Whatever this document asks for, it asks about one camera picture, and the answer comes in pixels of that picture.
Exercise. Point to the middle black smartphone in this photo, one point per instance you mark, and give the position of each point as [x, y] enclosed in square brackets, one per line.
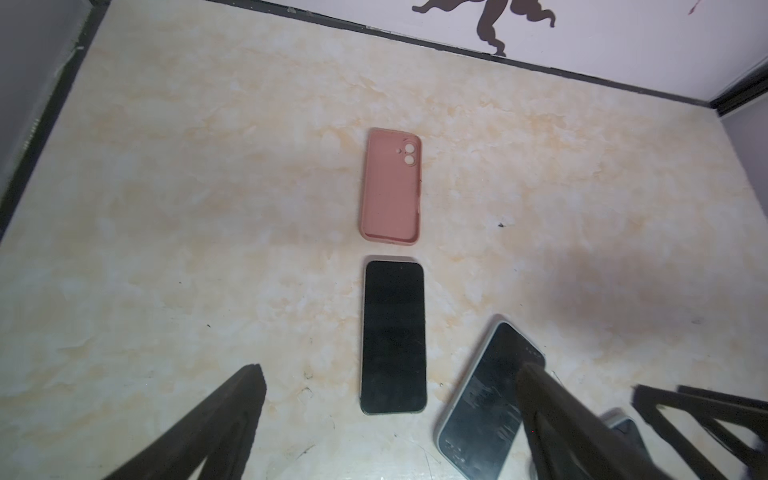
[477, 429]

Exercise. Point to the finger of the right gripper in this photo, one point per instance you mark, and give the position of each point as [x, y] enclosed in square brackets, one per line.
[712, 411]

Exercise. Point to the pink silicone phone case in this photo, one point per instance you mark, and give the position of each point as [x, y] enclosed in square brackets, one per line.
[390, 210]

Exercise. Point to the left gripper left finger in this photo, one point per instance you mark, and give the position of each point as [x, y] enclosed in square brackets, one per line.
[214, 439]

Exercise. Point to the black smartphone from pink case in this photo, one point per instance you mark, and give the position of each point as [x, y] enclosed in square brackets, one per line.
[393, 353]

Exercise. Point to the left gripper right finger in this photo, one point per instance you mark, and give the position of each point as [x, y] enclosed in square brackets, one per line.
[567, 441]

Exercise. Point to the right black smartphone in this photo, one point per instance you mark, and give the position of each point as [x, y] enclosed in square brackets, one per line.
[623, 425]

